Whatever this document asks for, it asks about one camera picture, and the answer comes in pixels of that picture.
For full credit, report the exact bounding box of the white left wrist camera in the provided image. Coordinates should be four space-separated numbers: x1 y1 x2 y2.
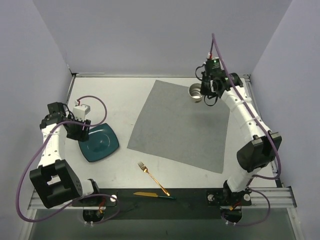
72 104 91 122

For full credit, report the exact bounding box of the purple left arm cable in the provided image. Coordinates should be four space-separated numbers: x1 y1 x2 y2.
15 96 121 224

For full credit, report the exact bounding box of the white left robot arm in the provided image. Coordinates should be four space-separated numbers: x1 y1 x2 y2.
29 102 102 209

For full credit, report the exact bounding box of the gold fork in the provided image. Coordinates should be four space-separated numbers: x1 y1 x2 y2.
137 161 171 197

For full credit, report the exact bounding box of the teal square plate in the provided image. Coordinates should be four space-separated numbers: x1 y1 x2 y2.
78 123 120 163

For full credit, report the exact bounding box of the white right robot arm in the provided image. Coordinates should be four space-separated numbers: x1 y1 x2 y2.
200 73 282 204

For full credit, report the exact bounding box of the grey cloth placemat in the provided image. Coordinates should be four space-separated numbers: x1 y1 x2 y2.
127 80 230 174

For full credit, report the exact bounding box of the gold knife teal handle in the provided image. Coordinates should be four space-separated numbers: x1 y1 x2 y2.
133 191 176 200

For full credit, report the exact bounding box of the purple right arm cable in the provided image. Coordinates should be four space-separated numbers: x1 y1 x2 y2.
211 32 283 227

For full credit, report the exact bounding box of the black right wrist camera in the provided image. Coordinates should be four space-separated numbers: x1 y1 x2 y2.
204 57 222 76

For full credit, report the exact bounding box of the white steel cup brown band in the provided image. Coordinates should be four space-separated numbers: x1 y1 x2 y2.
188 83 203 103

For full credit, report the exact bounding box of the aluminium front rail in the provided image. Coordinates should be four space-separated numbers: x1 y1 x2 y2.
33 185 297 209

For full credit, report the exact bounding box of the black front mat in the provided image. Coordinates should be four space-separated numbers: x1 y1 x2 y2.
100 188 231 220

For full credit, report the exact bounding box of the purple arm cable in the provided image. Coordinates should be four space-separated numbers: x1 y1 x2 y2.
211 32 283 227
15 96 121 224

